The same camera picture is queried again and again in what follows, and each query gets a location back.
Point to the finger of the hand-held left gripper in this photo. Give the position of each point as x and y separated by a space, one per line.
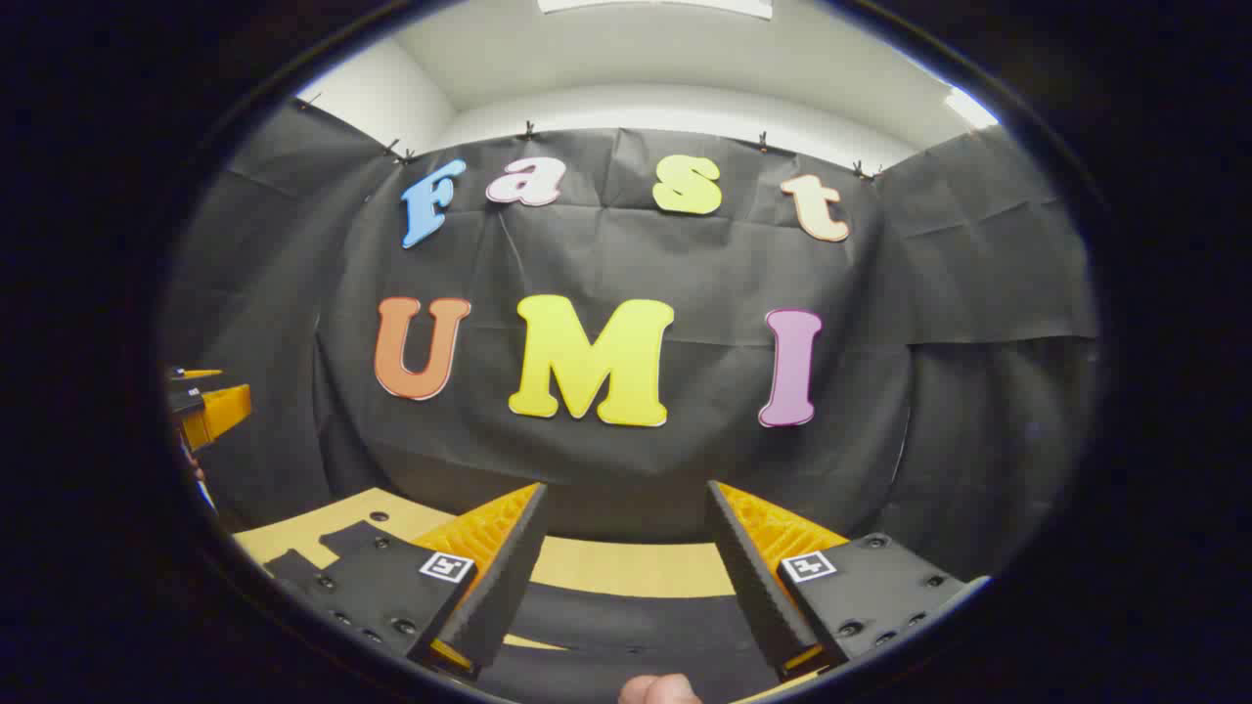
196 374
220 411

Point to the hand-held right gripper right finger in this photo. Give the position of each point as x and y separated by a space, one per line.
748 577

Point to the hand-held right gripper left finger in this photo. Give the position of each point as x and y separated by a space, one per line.
509 577

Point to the black jeans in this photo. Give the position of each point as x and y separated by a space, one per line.
626 636

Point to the black backdrop cloth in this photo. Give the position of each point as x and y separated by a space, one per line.
626 469

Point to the small bright ceiling light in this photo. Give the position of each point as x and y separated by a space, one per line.
970 108

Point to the rectangular ceiling light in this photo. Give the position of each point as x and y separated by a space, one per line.
655 6

